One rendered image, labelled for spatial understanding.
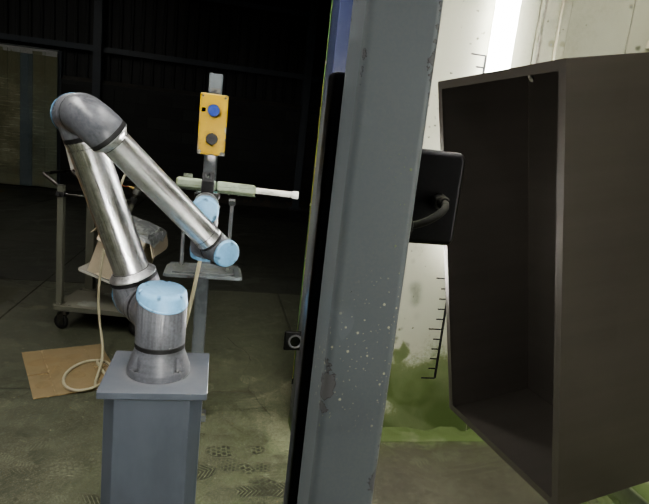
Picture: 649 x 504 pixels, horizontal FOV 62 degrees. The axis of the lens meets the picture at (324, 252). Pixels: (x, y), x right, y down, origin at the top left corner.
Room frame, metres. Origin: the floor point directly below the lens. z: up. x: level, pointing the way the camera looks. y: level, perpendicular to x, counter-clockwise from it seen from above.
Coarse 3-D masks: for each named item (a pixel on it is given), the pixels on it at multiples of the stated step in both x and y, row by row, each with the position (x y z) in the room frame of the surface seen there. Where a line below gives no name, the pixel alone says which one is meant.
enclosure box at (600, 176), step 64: (576, 64) 1.28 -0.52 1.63; (640, 64) 1.34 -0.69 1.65; (448, 128) 1.86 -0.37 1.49; (512, 128) 1.94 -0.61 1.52; (576, 128) 1.29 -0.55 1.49; (640, 128) 1.35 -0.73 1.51; (512, 192) 1.95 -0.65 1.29; (576, 192) 1.30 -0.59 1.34; (640, 192) 1.36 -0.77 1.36; (448, 256) 1.88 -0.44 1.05; (512, 256) 1.96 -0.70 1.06; (576, 256) 1.31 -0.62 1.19; (640, 256) 1.37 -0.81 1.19; (448, 320) 1.87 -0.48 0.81; (512, 320) 1.98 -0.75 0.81; (576, 320) 1.32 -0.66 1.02; (640, 320) 1.38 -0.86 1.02; (512, 384) 1.99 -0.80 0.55; (576, 384) 1.33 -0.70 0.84; (640, 384) 1.40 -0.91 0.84; (512, 448) 1.63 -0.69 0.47; (576, 448) 1.35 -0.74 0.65; (640, 448) 1.41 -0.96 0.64
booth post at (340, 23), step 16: (336, 0) 2.39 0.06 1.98; (352, 0) 2.32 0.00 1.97; (336, 16) 2.35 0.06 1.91; (336, 32) 2.32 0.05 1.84; (336, 48) 2.32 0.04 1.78; (336, 64) 2.32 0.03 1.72; (320, 128) 2.45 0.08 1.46; (320, 144) 2.41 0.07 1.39; (304, 272) 2.47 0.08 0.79; (304, 288) 2.43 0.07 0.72
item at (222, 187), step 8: (184, 176) 2.10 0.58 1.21; (192, 176) 2.11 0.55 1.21; (176, 184) 2.08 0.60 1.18; (184, 184) 2.08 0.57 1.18; (192, 184) 2.09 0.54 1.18; (200, 184) 2.09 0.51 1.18; (216, 184) 2.11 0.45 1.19; (224, 184) 2.11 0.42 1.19; (232, 184) 2.12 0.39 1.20; (240, 184) 2.13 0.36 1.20; (248, 184) 2.17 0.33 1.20; (224, 192) 2.11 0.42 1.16; (232, 192) 2.12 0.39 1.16; (240, 192) 2.13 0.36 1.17; (248, 192) 2.13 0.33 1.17; (256, 192) 2.15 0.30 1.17; (264, 192) 2.16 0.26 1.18; (272, 192) 2.16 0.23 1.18; (280, 192) 2.17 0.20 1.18; (288, 192) 2.18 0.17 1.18; (296, 192) 2.18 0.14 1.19
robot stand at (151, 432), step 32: (128, 352) 1.67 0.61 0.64; (128, 384) 1.45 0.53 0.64; (160, 384) 1.47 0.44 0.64; (192, 384) 1.49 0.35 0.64; (128, 416) 1.41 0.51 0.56; (160, 416) 1.43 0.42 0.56; (192, 416) 1.46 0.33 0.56; (128, 448) 1.41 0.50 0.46; (160, 448) 1.43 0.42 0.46; (192, 448) 1.46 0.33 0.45; (128, 480) 1.41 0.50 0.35; (160, 480) 1.43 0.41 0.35; (192, 480) 1.47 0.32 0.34
